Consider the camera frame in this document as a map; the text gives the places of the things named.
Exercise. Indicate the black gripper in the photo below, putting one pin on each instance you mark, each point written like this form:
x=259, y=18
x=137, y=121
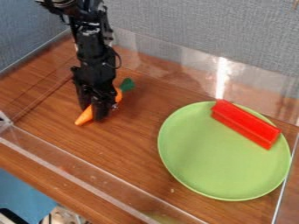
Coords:
x=92, y=77

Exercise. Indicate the orange toy carrot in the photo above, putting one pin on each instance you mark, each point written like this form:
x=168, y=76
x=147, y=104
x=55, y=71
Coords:
x=125, y=86

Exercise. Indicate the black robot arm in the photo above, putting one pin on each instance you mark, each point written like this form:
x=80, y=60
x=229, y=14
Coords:
x=87, y=18

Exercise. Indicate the green plate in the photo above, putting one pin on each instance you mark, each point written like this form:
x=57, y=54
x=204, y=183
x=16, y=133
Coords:
x=213, y=161

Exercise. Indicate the red rectangular block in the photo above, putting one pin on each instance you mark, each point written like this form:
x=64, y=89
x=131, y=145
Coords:
x=251, y=127

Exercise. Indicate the clear acrylic enclosure wall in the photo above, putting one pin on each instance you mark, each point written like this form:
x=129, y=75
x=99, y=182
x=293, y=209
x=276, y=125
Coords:
x=100, y=169

